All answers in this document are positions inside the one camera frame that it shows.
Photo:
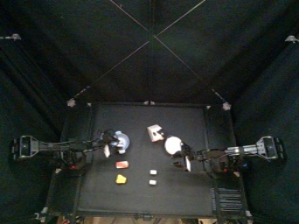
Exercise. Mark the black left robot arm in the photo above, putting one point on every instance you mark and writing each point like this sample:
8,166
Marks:
50,145

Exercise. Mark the light blue toy bowl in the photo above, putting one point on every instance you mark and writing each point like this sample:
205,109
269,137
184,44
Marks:
122,142

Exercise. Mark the white toy box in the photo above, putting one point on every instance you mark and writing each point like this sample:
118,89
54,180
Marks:
154,133

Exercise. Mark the white oval toy plate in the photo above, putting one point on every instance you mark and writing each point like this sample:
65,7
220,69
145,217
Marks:
172,145

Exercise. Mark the silver frame clamp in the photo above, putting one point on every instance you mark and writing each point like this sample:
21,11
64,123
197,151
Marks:
291,38
70,102
14,37
225,106
40,215
146,102

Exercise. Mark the white text label sticker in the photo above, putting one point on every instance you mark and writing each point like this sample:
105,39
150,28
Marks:
228,201

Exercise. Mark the small white cube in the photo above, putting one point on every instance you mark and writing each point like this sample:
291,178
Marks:
152,182
153,172

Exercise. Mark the yellow toy food piece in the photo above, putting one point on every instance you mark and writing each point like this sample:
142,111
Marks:
120,179

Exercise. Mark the salmon nigiri sushi toy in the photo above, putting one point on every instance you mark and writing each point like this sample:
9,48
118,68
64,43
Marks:
121,164

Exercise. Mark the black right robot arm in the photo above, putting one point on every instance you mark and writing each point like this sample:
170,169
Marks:
240,151

